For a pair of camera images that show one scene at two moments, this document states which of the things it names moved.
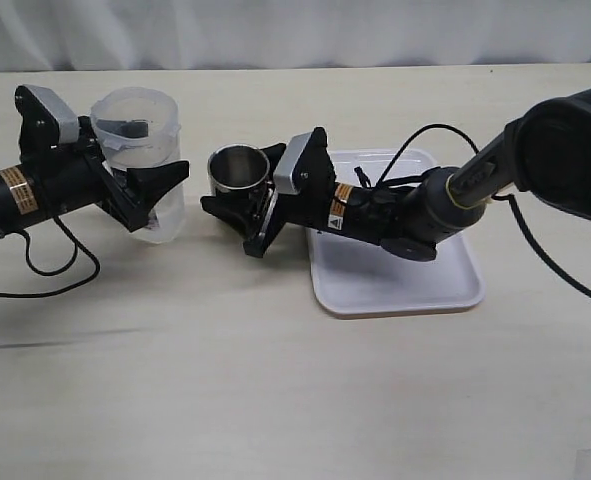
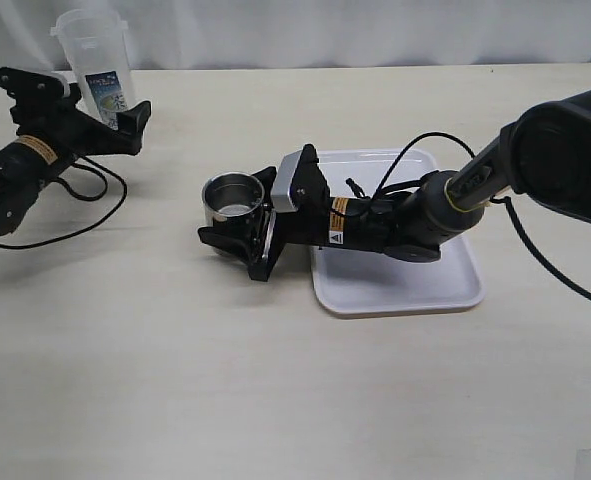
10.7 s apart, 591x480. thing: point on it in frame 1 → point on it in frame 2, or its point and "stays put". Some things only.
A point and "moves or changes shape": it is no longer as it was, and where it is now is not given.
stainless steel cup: [237, 169] moves or changes shape
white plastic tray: [353, 276] stays put
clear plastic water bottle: [140, 126] → [94, 42]
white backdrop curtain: [63, 35] stays put
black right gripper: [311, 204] → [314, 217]
